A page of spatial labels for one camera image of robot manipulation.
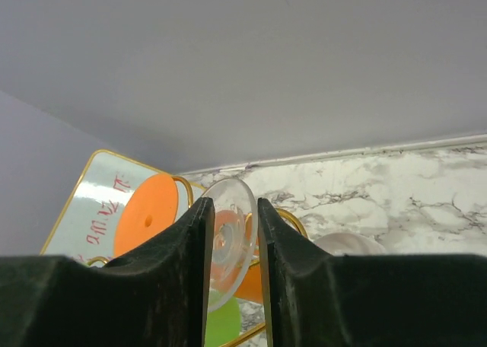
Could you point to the clear patterned stemmed glass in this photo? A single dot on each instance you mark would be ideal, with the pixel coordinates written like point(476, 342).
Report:
point(345, 243)

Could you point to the orange plastic goblet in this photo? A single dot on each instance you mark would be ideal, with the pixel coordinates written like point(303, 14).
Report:
point(155, 205)

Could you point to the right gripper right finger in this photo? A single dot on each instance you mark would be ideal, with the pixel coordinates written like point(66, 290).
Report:
point(312, 298)

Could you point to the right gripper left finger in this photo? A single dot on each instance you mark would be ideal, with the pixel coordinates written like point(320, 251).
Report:
point(154, 295)

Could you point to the white framed whiteboard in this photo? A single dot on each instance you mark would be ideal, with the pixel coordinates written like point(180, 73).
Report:
point(86, 226)

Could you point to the green plastic goblet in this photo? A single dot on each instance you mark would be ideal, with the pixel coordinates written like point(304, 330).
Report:
point(223, 324)

